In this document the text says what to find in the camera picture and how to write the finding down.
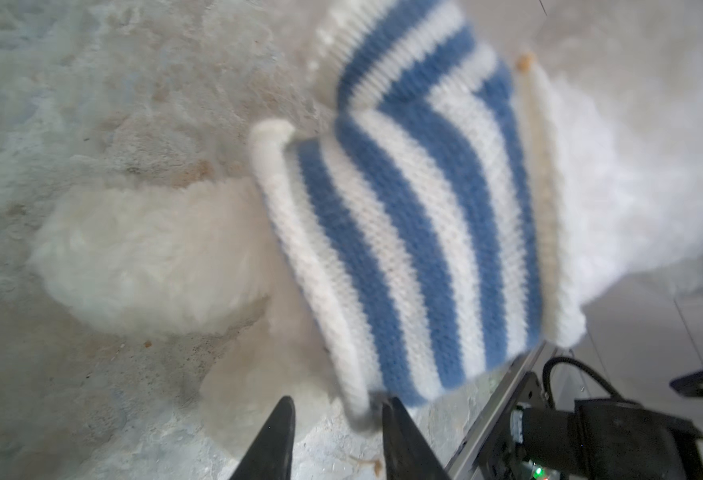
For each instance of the blue white striped sweater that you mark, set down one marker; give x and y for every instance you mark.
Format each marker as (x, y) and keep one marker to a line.
(425, 227)

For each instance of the white teddy bear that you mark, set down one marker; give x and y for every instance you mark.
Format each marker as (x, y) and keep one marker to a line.
(626, 89)

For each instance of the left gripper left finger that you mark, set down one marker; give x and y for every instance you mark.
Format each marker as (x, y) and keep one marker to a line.
(270, 455)

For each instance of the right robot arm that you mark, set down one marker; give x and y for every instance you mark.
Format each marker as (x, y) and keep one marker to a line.
(607, 439)

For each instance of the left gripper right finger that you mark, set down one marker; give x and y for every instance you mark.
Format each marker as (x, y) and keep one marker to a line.
(407, 453)

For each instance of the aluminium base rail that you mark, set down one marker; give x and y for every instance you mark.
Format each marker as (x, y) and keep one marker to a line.
(489, 451)

